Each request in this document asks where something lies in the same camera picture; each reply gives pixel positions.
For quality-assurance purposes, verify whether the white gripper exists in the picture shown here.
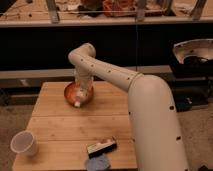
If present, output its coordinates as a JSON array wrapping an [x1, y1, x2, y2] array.
[[74, 68, 93, 108]]

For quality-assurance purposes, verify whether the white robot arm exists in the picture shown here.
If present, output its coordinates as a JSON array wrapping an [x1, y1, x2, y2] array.
[[68, 43, 189, 171]]

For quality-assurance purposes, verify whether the orange ceramic bowl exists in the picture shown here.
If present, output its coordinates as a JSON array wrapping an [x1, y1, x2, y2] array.
[[64, 82, 93, 107]]

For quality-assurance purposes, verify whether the wooden table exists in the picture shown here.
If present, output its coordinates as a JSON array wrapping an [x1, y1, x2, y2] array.
[[13, 81, 137, 171]]

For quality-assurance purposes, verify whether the black and brown brush block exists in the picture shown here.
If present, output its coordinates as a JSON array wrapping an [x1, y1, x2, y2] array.
[[87, 137, 117, 158]]

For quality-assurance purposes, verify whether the blue-grey sponge cloth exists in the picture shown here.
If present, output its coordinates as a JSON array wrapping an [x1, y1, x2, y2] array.
[[85, 154, 110, 171]]

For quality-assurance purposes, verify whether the orange object on shelf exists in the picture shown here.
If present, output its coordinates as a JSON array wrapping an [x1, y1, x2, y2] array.
[[102, 0, 135, 17]]

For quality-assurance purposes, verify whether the white dome-shaped device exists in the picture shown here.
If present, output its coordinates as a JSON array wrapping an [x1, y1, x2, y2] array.
[[173, 38, 213, 64]]

